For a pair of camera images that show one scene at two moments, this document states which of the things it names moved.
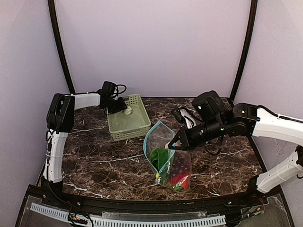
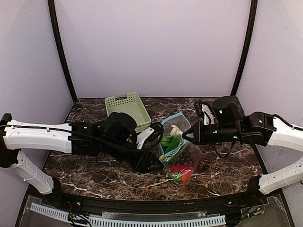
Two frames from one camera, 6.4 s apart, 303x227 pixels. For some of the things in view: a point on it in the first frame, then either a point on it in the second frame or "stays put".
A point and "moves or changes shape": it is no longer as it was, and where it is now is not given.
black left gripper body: x=118 y=105 to x=144 y=162
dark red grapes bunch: x=182 y=163 moves or changes shape
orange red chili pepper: x=175 y=179 to x=181 y=173
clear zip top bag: x=172 y=166 moves or changes shape
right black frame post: x=253 y=7 stays put
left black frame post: x=53 y=23 stays put
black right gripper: x=187 y=138 to x=197 y=133
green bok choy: x=163 y=159 moves or changes shape
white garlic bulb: x=128 y=110 to x=175 y=131
